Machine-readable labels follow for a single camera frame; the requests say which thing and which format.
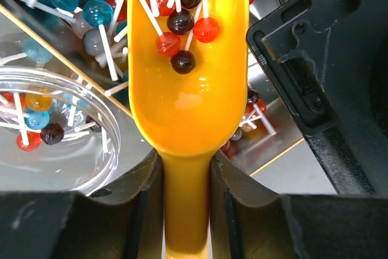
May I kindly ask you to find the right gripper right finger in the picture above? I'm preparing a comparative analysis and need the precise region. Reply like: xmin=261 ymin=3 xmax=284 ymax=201
xmin=210 ymin=152 xmax=387 ymax=258

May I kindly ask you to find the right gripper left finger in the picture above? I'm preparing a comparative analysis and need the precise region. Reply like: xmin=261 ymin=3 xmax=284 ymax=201
xmin=1 ymin=150 xmax=164 ymax=258

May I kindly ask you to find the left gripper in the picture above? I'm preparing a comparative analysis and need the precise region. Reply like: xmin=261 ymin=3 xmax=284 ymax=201
xmin=246 ymin=0 xmax=387 ymax=195

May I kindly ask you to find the clear plastic cup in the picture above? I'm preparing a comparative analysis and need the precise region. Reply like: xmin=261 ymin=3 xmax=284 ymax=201
xmin=1 ymin=67 xmax=121 ymax=195

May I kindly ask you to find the yellow plastic scoop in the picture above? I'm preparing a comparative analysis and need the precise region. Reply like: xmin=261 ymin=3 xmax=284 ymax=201
xmin=127 ymin=0 xmax=249 ymax=258

